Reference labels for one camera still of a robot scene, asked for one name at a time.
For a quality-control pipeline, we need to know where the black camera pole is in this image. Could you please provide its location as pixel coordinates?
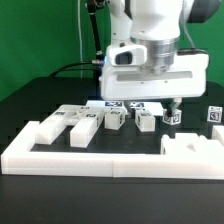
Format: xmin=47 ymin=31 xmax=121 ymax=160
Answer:
xmin=85 ymin=0 xmax=107 ymax=60

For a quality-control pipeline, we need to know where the white tagged cube far right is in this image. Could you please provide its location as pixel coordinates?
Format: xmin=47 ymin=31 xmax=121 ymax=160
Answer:
xmin=207 ymin=106 xmax=223 ymax=123

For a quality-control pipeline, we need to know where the white chair seat part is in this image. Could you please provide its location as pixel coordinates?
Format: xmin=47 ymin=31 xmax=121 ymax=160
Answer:
xmin=160 ymin=133 xmax=224 ymax=156

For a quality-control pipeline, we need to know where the white cable on wall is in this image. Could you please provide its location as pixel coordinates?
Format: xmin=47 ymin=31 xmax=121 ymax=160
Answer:
xmin=77 ymin=0 xmax=84 ymax=79

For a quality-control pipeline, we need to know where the white U-shaped fence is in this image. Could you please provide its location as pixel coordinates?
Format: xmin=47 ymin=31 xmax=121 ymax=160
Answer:
xmin=1 ymin=121 xmax=224 ymax=180

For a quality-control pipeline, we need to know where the black cable bundle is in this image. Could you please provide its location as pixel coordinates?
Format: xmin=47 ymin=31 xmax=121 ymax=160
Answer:
xmin=49 ymin=60 xmax=105 ymax=78

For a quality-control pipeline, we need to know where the white block right edge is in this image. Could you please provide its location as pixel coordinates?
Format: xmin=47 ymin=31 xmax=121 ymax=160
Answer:
xmin=212 ymin=125 xmax=224 ymax=146

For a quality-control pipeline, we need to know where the white H-shaped chair back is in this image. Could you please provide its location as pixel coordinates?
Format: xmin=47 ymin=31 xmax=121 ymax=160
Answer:
xmin=35 ymin=105 xmax=104 ymax=148

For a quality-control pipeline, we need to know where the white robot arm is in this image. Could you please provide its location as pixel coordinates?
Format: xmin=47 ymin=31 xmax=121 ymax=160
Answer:
xmin=100 ymin=0 xmax=222 ymax=116

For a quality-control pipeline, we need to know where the white tag base sheet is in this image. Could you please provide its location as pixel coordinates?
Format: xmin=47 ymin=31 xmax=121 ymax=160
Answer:
xmin=86 ymin=100 xmax=163 ymax=116

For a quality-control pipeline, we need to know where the white tagged cube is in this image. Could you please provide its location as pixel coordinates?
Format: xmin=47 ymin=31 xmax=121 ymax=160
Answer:
xmin=162 ymin=109 xmax=182 ymax=125
xmin=207 ymin=106 xmax=223 ymax=123

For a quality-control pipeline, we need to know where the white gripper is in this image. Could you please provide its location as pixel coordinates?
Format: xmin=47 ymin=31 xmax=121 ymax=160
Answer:
xmin=100 ymin=44 xmax=209 ymax=117

